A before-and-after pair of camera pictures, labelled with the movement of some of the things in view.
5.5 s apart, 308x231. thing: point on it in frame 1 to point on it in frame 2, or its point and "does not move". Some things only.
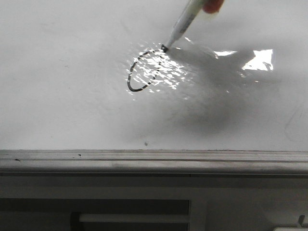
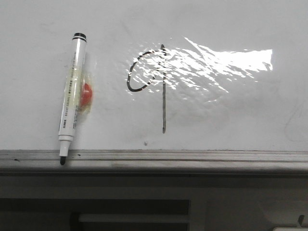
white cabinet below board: (150, 203) does not move
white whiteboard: (93, 75) does not move
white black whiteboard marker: (191, 10) to (72, 92)
